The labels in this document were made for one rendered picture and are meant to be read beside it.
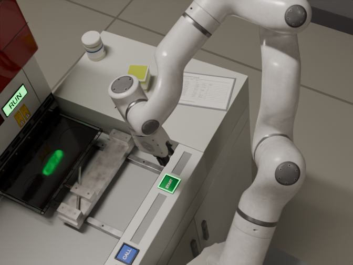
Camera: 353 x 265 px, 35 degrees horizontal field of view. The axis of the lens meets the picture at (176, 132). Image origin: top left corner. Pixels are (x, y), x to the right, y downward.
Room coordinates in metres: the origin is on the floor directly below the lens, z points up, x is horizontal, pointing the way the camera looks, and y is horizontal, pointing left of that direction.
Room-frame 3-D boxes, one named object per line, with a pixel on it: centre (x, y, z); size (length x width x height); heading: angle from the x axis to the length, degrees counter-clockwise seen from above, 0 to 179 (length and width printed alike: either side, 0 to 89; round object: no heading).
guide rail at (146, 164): (1.16, 0.24, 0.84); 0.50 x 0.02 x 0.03; 51
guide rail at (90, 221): (0.95, 0.41, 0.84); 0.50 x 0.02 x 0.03; 51
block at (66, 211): (0.92, 0.40, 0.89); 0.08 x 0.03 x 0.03; 51
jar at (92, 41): (1.53, 0.23, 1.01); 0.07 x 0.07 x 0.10
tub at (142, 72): (1.33, 0.09, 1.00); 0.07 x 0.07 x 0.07; 69
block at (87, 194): (0.98, 0.35, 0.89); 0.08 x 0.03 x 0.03; 51
